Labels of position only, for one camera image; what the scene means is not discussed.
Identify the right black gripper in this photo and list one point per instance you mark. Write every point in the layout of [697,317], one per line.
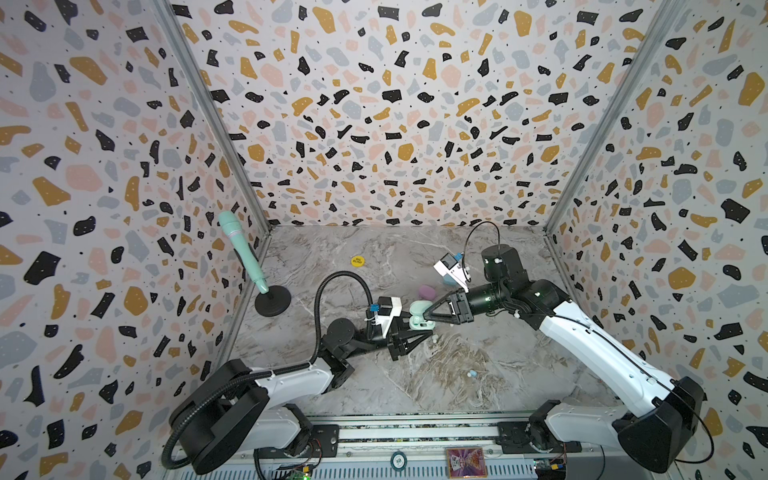
[459,305]

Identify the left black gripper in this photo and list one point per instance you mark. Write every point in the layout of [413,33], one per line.
[397,343]

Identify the mint green earbud case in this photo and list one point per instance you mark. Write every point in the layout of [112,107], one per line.
[417,319]

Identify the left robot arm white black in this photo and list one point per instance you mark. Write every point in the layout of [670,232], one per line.
[238,408]

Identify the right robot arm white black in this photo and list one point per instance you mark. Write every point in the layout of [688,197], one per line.
[658,415]

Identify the pink earbud case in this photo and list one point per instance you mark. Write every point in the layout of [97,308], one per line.
[427,292]

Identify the yellow big blind chip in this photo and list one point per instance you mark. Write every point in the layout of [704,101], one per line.
[357,261]

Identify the round white badge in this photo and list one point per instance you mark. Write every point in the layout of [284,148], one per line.
[398,461]

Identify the black round microphone stand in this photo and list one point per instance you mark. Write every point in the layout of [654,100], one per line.
[274,302]

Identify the pink square card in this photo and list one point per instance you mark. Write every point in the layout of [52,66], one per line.
[466,463]

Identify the mint green microphone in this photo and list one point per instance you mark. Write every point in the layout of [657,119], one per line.
[233,230]

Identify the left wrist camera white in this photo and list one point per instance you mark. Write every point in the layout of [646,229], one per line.
[381,315]

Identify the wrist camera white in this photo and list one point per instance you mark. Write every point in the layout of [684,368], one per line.
[381,315]
[452,264]

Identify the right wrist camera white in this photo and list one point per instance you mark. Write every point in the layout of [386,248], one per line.
[452,264]

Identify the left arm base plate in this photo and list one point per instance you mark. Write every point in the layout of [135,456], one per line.
[321,441]

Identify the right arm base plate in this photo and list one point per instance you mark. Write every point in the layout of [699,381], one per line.
[518,437]

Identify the right aluminium corner post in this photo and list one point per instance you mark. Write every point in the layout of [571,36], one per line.
[659,27]

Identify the aluminium corner post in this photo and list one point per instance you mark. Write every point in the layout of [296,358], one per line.
[174,34]
[659,27]

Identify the left aluminium corner post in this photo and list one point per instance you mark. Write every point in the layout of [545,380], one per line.
[174,34]

